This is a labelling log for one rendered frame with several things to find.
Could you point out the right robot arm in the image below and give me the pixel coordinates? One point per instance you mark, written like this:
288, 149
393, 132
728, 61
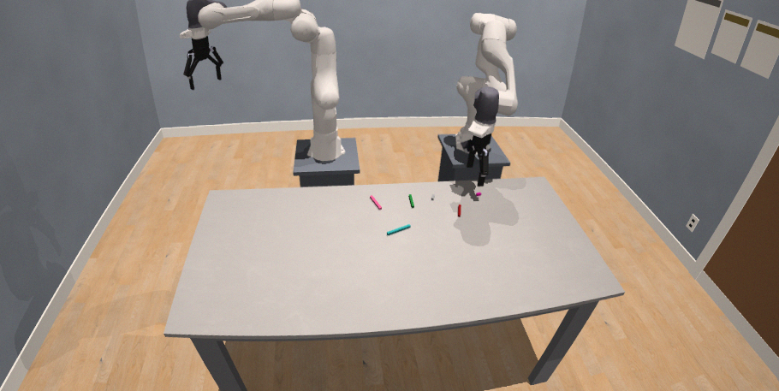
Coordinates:
204, 15

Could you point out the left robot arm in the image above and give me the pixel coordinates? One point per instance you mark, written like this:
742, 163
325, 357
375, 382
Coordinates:
494, 93

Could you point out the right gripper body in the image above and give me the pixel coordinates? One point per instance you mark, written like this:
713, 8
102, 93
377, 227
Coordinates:
201, 46

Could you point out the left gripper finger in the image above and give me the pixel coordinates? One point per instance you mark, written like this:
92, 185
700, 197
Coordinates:
471, 158
484, 166

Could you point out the pink rod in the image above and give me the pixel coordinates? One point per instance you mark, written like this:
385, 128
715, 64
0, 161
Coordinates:
375, 202

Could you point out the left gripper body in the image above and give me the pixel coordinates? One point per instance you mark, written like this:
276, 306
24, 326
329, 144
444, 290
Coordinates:
482, 142

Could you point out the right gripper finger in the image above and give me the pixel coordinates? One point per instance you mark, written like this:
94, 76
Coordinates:
192, 68
218, 64

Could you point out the turquoise rod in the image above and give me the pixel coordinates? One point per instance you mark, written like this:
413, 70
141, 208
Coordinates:
398, 229

